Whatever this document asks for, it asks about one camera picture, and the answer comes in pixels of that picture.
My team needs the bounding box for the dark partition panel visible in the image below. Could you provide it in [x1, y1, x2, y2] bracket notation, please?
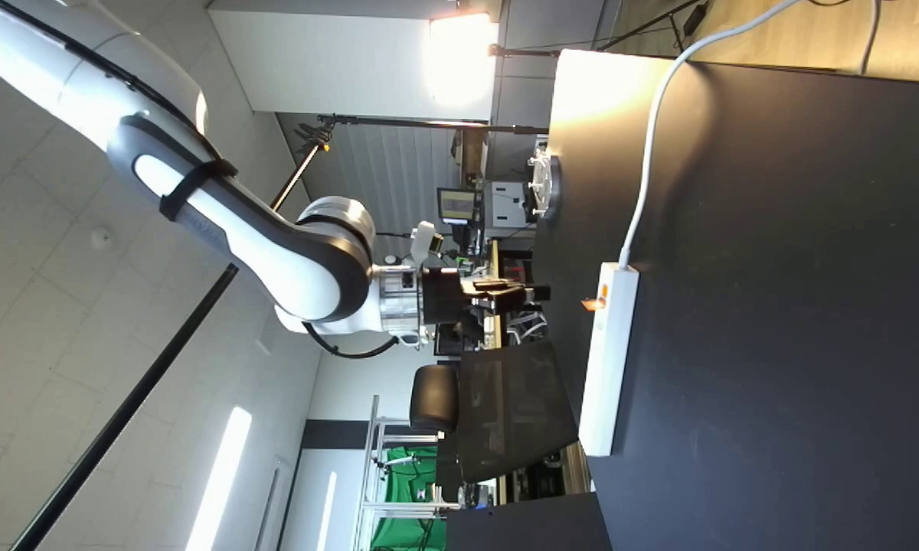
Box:
[441, 491, 617, 551]

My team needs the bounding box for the white power strip adapter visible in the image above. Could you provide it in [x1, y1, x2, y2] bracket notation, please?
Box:
[575, 261, 643, 460]

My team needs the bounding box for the green box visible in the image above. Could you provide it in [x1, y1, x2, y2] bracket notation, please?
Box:
[369, 439, 448, 551]

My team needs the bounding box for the black mesh office chair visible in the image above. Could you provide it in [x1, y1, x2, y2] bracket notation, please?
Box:
[407, 333, 586, 487]

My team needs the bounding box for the black ceiling track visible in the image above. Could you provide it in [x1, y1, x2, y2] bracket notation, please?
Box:
[9, 261, 243, 551]

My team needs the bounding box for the small computer monitor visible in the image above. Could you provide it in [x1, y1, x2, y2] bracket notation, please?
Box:
[436, 183, 481, 225]

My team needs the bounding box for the thin black cable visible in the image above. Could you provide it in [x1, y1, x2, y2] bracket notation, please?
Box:
[856, 0, 889, 77]

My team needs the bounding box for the long ceiling light strip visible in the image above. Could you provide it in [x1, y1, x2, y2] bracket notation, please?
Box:
[181, 404, 258, 551]

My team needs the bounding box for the white metal rack frame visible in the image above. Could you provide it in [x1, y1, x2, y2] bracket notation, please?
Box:
[354, 395, 454, 551]

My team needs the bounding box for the round glass dish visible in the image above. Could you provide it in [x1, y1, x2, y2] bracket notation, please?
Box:
[530, 142, 567, 224]

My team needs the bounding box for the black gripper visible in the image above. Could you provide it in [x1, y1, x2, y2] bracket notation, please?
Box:
[421, 265, 530, 331]

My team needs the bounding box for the white power cable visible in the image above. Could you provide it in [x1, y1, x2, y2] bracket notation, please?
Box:
[617, 0, 803, 269]

